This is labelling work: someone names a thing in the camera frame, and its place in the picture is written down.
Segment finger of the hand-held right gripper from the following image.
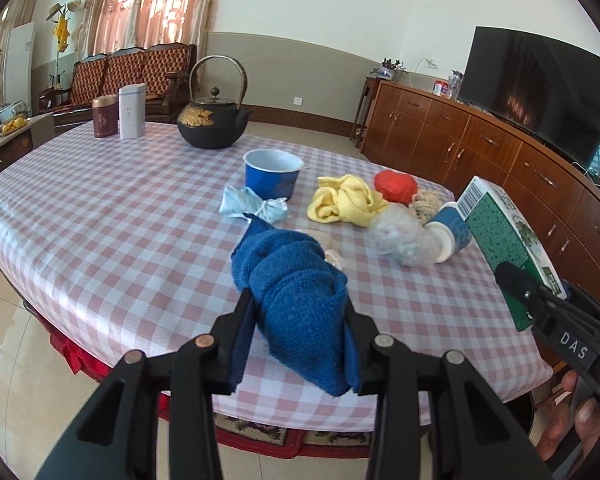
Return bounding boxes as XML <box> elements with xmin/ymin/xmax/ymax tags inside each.
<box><xmin>494</xmin><ymin>261</ymin><xmax>600</xmax><ymax>374</ymax></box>

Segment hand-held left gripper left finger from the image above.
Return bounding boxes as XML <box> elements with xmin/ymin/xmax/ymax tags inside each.
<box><xmin>35</xmin><ymin>289</ymin><xmax>255</xmax><ymax>480</ymax></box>

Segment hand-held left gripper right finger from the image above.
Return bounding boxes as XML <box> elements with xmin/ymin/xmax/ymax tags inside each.
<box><xmin>346</xmin><ymin>304</ymin><xmax>554</xmax><ymax>480</ymax></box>

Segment blue knitted cloth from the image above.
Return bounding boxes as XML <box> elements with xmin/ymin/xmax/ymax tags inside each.
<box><xmin>230</xmin><ymin>214</ymin><xmax>362</xmax><ymax>398</ymax></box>

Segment green paper carton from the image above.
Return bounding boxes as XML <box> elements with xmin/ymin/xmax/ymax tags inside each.
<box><xmin>456</xmin><ymin>176</ymin><xmax>569</xmax><ymax>332</ymax></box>

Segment yellow cloth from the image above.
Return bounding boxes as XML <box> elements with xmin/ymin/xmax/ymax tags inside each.
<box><xmin>307</xmin><ymin>174</ymin><xmax>390</xmax><ymax>226</ymax></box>

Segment beige rag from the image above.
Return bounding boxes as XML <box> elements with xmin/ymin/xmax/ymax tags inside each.
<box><xmin>409</xmin><ymin>189</ymin><xmax>444</xmax><ymax>223</ymax></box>

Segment person's right hand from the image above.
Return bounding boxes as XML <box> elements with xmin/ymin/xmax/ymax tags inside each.
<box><xmin>535</xmin><ymin>371</ymin><xmax>600</xmax><ymax>463</ymax></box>

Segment red bordered rug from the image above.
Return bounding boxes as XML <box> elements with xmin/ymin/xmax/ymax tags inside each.
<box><xmin>212</xmin><ymin>411</ymin><xmax>377</xmax><ymax>461</ymax></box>

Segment crumpled beige paper scraps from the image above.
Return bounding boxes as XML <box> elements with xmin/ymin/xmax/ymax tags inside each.
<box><xmin>299</xmin><ymin>229</ymin><xmax>349</xmax><ymax>269</ymax></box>

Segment crumpled clear plastic bag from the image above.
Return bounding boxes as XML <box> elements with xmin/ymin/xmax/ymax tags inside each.
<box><xmin>365</xmin><ymin>206</ymin><xmax>439</xmax><ymax>267</ymax></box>

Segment narrow blue paper cup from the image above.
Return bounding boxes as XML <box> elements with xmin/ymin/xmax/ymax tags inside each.
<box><xmin>424</xmin><ymin>202</ymin><xmax>474</xmax><ymax>264</ymax></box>

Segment light blue face mask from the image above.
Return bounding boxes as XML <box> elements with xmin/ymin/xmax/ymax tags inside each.
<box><xmin>219</xmin><ymin>186</ymin><xmax>289</xmax><ymax>224</ymax></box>

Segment red table skirt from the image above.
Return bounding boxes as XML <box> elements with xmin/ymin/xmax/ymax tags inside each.
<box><xmin>23</xmin><ymin>299</ymin><xmax>174</xmax><ymax>424</ymax></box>

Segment crumpled red plastic bag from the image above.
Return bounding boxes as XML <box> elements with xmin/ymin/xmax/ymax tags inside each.
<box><xmin>374</xmin><ymin>170</ymin><xmax>419</xmax><ymax>206</ymax></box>

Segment wide blue paper cup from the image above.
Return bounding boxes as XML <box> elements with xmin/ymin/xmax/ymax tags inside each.
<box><xmin>243</xmin><ymin>149</ymin><xmax>305</xmax><ymax>203</ymax></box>

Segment pink checkered tablecloth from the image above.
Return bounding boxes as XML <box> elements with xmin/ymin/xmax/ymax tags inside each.
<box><xmin>0</xmin><ymin>120</ymin><xmax>554</xmax><ymax>434</ymax></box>

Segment brown wooden sideboard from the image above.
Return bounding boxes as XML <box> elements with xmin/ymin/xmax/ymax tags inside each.
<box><xmin>360</xmin><ymin>79</ymin><xmax>600</xmax><ymax>314</ymax></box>

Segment black cast iron teapot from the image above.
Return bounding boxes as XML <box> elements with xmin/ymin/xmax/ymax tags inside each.
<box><xmin>176</xmin><ymin>55</ymin><xmax>254</xmax><ymax>150</ymax></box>

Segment black television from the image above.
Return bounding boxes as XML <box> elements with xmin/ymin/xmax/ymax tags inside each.
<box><xmin>456</xmin><ymin>25</ymin><xmax>600</xmax><ymax>174</ymax></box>

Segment white tin canister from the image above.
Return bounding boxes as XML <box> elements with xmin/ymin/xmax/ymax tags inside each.
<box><xmin>118</xmin><ymin>83</ymin><xmax>147</xmax><ymax>140</ymax></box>

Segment maroon tin canister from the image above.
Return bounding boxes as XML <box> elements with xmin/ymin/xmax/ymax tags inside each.
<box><xmin>91</xmin><ymin>95</ymin><xmax>120</xmax><ymax>139</ymax></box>

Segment small potted plant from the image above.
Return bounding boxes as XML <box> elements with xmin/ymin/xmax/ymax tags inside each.
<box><xmin>370</xmin><ymin>58</ymin><xmax>407</xmax><ymax>82</ymax></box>

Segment low side cabinet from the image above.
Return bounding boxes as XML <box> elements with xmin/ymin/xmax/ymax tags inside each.
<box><xmin>0</xmin><ymin>112</ymin><xmax>56</xmax><ymax>189</ymax></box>

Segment carved wooden sofa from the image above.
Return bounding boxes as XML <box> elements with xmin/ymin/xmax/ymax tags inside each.
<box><xmin>38</xmin><ymin>42</ymin><xmax>199</xmax><ymax>129</ymax></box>

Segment yellow fruit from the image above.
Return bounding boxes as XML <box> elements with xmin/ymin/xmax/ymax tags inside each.
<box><xmin>0</xmin><ymin>116</ymin><xmax>31</xmax><ymax>136</ymax></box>

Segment patterned orange curtain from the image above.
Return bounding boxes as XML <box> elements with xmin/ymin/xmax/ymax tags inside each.
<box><xmin>77</xmin><ymin>0</ymin><xmax>227</xmax><ymax>59</ymax></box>

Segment white standing panel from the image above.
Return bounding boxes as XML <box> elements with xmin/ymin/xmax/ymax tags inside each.
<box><xmin>2</xmin><ymin>21</ymin><xmax>36</xmax><ymax>112</ymax></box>

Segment coat rack with hat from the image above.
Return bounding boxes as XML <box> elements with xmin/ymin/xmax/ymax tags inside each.
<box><xmin>45</xmin><ymin>0</ymin><xmax>84</xmax><ymax>87</ymax></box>

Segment sheer pale curtain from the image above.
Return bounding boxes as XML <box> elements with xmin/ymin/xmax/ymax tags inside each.
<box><xmin>0</xmin><ymin>0</ymin><xmax>51</xmax><ymax>112</ymax></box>

